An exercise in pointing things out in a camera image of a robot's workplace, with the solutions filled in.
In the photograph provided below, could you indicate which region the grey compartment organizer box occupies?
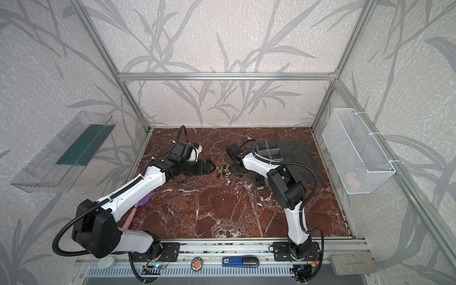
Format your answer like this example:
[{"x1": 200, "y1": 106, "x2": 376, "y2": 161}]
[{"x1": 251, "y1": 141, "x2": 283, "y2": 190}]

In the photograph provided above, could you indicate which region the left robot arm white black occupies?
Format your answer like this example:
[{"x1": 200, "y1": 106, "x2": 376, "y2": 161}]
[{"x1": 52, "y1": 142, "x2": 216, "y2": 258}]

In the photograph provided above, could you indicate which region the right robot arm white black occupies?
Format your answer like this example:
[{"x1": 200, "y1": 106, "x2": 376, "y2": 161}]
[{"x1": 226, "y1": 144, "x2": 319, "y2": 259}]

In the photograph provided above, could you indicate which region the pile of screws and nuts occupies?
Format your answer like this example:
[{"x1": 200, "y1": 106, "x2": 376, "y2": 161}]
[{"x1": 216, "y1": 165, "x2": 254, "y2": 189}]

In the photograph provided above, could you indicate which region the pink purple spatula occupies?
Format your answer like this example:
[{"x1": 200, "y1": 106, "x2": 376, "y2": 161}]
[{"x1": 122, "y1": 192, "x2": 153, "y2": 229}]

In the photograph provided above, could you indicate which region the blue black usb device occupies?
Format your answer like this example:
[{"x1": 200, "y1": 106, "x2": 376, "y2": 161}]
[{"x1": 222, "y1": 256, "x2": 260, "y2": 268}]

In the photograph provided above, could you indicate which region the round orange button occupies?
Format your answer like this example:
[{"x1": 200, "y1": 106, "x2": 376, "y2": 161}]
[{"x1": 191, "y1": 256, "x2": 204, "y2": 272}]

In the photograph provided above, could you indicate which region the pink object in basket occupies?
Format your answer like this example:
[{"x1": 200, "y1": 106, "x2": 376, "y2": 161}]
[{"x1": 344, "y1": 172, "x2": 361, "y2": 189}]

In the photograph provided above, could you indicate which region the white round disc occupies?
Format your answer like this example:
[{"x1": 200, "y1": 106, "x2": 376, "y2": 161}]
[{"x1": 97, "y1": 256, "x2": 116, "y2": 270}]

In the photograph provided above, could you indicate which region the grey rectangular pad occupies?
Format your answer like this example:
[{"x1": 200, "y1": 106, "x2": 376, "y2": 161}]
[{"x1": 330, "y1": 252, "x2": 378, "y2": 276}]

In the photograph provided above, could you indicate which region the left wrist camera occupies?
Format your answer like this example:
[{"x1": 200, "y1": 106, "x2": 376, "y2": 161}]
[{"x1": 187, "y1": 144, "x2": 203, "y2": 162}]

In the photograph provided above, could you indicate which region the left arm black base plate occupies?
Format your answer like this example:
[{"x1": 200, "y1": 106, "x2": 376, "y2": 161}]
[{"x1": 132, "y1": 242, "x2": 181, "y2": 262}]

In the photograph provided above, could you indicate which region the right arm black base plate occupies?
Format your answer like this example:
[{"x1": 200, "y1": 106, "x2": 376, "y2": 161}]
[{"x1": 268, "y1": 242, "x2": 321, "y2": 262}]

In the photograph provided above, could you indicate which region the clear plastic wall bin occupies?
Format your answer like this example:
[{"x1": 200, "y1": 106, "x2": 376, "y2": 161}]
[{"x1": 10, "y1": 111, "x2": 116, "y2": 193}]

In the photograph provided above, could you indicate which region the white wire mesh basket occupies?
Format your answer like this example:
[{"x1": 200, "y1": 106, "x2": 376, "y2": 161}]
[{"x1": 322, "y1": 108, "x2": 396, "y2": 195}]

